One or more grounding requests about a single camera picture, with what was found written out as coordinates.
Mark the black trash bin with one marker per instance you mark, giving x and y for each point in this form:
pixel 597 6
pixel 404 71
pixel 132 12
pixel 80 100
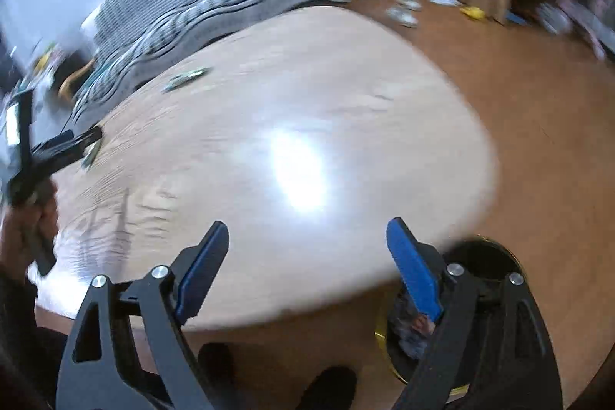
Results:
pixel 480 254

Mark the person's left hand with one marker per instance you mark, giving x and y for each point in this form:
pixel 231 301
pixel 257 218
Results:
pixel 48 218

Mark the pile of toys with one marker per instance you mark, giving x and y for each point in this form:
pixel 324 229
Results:
pixel 571 16

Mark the white paper sheet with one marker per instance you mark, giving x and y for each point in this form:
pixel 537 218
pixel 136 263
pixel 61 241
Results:
pixel 444 0

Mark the person's left foot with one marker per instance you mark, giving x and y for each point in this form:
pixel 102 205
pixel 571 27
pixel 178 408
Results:
pixel 216 367

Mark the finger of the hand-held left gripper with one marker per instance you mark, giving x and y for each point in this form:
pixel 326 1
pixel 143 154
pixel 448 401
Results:
pixel 67 148

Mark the person's foot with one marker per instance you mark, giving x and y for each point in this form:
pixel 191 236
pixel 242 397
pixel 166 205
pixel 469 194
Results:
pixel 326 388
pixel 216 367

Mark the person's right foot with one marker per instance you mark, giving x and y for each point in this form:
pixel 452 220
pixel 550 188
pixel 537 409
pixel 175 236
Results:
pixel 326 388

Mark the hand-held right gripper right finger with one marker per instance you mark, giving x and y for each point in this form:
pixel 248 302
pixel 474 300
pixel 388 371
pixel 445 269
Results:
pixel 415 270

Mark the wooden sofa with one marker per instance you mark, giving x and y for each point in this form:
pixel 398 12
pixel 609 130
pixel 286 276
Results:
pixel 72 81

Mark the clear plastic packaging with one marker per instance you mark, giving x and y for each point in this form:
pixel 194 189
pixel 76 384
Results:
pixel 404 10

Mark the grey-green wrapper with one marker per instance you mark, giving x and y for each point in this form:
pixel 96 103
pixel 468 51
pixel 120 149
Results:
pixel 185 79

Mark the small green wrapper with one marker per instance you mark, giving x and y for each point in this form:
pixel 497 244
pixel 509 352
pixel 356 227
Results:
pixel 90 158

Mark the row of small bottles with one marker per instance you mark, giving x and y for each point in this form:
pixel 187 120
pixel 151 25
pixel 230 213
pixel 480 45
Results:
pixel 43 60

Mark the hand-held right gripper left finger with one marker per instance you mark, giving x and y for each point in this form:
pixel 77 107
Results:
pixel 202 275

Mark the person's left forearm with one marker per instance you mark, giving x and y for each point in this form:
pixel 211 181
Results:
pixel 24 323

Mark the yellow toy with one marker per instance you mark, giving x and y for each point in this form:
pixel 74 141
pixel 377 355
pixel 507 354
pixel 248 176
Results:
pixel 473 13

